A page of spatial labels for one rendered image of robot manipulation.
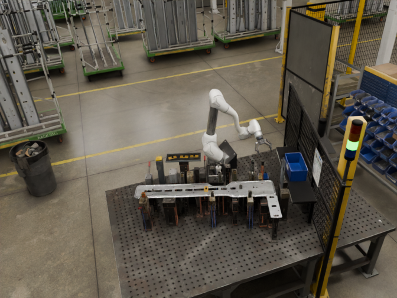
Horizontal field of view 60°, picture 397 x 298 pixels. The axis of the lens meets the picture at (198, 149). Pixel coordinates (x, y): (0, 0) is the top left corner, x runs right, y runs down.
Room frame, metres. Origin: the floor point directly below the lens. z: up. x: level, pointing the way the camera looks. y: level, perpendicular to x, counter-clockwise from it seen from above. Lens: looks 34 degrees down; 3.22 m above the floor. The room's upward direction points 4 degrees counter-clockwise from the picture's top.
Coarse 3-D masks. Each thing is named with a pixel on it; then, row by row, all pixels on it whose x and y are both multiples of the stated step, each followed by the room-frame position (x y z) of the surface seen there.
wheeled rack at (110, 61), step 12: (72, 0) 9.80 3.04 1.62; (96, 12) 8.20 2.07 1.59; (72, 24) 8.01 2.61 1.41; (108, 24) 10.04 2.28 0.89; (96, 48) 9.88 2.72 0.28; (108, 48) 9.69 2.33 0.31; (84, 60) 8.91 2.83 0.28; (96, 60) 8.85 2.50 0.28; (108, 60) 8.78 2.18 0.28; (120, 60) 8.73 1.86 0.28; (84, 72) 8.02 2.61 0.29; (96, 72) 8.08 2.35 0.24; (120, 72) 8.30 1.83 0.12
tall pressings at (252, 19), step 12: (228, 0) 10.63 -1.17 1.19; (240, 0) 10.51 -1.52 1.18; (252, 0) 10.56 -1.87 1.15; (264, 0) 10.42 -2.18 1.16; (228, 12) 10.61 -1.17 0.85; (240, 12) 10.49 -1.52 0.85; (252, 12) 10.54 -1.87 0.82; (264, 12) 10.39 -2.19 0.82; (228, 24) 10.56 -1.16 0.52; (240, 24) 10.43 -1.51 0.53; (252, 24) 10.52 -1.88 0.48; (264, 24) 10.37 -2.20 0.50
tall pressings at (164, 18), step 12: (144, 0) 9.38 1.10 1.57; (156, 0) 9.45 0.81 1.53; (180, 0) 9.82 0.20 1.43; (192, 0) 9.91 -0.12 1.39; (144, 12) 9.33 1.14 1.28; (156, 12) 9.37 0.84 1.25; (168, 12) 9.74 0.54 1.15; (180, 12) 10.06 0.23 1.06; (192, 12) 9.89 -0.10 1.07; (156, 24) 9.57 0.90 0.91; (168, 24) 9.71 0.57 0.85; (180, 24) 9.78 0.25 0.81; (192, 24) 9.87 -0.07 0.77; (168, 36) 9.62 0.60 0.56; (180, 36) 9.75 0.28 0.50; (192, 36) 9.84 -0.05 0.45; (156, 48) 9.34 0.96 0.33
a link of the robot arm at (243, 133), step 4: (232, 108) 3.27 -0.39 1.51; (224, 112) 3.21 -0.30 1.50; (228, 112) 3.21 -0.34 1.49; (232, 112) 3.23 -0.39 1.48; (232, 116) 3.26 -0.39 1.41; (236, 116) 3.26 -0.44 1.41; (236, 120) 3.27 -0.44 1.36; (236, 124) 3.30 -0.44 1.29; (236, 128) 3.32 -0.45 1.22; (240, 128) 3.34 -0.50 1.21; (244, 128) 3.36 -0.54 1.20; (240, 132) 3.33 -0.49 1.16; (244, 132) 3.32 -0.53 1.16; (248, 132) 3.32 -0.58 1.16; (240, 136) 3.35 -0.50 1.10; (244, 136) 3.33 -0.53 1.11; (248, 136) 3.32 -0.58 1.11
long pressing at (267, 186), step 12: (264, 180) 2.64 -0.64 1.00; (156, 192) 2.58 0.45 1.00; (168, 192) 2.57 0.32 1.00; (180, 192) 2.56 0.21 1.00; (192, 192) 2.55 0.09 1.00; (204, 192) 2.53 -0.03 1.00; (216, 192) 2.52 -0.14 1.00; (228, 192) 2.51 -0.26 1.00; (240, 192) 2.50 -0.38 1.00; (252, 192) 2.48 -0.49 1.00; (264, 192) 2.47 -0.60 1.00
